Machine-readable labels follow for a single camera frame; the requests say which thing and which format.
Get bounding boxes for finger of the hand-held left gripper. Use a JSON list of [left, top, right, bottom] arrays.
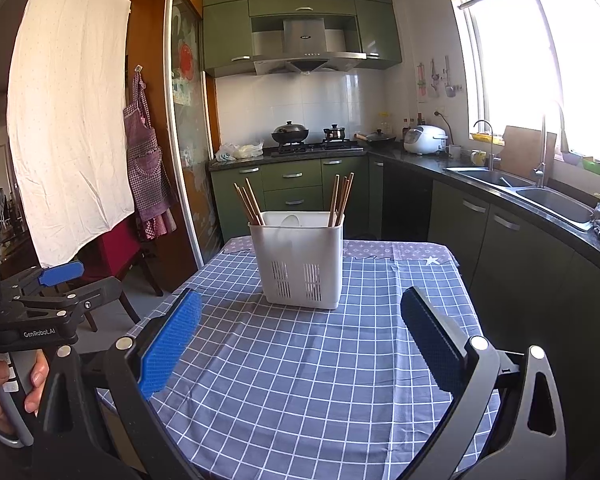
[[2, 261, 85, 297], [0, 279, 124, 348]]

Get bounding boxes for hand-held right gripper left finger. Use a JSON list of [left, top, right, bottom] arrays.
[[35, 288, 203, 480]]

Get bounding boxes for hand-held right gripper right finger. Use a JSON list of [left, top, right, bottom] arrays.
[[401, 286, 567, 480]]

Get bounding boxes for white plastic utensil holder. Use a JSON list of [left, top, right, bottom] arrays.
[[248, 211, 346, 311]]

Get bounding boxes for bunch of wooden chopsticks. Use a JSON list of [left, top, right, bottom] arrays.
[[233, 172, 355, 228]]

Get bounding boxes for red cushioned chair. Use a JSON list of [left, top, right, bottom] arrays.
[[80, 220, 163, 333]]

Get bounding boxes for dark green sink cabinet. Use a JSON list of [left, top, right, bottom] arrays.
[[380, 157, 600, 480]]

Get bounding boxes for white hanging sheet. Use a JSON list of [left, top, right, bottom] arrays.
[[7, 0, 136, 268]]

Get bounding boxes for blue checked tablecloth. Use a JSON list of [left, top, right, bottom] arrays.
[[97, 247, 501, 480]]

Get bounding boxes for purple checked apron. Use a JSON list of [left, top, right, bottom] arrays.
[[122, 71, 178, 241]]

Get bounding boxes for dark stone countertop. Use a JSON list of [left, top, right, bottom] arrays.
[[209, 142, 600, 266]]

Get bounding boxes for glass sliding door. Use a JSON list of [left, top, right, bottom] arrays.
[[164, 0, 221, 268]]

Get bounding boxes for steel double sink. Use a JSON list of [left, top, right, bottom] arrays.
[[445, 167, 596, 231]]

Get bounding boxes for thin steel faucet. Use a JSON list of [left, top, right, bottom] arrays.
[[474, 120, 501, 171]]

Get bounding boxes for white rice cooker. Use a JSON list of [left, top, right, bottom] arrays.
[[403, 125, 449, 155]]

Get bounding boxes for white plastic bags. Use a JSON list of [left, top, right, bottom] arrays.
[[215, 141, 265, 162]]

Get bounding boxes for green base cabinet with drawers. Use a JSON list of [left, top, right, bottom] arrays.
[[209, 155, 385, 243]]

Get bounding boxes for tall steel faucet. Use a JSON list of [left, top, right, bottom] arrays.
[[532, 102, 566, 188]]

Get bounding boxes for black frying pan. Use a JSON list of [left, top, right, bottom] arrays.
[[354, 129, 397, 145]]

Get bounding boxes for wooden cutting board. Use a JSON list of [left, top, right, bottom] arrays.
[[500, 125, 558, 178]]

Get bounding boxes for gas stove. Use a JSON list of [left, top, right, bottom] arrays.
[[270, 141, 365, 156]]

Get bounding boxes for black wok with lid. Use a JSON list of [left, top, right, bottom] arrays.
[[271, 120, 310, 146]]

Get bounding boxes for kitchen window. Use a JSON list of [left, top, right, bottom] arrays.
[[450, 0, 600, 171]]

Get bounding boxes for steel range hood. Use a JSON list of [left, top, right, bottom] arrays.
[[251, 16, 367, 76]]

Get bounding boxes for green wall cabinet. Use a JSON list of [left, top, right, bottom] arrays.
[[202, 0, 403, 78]]

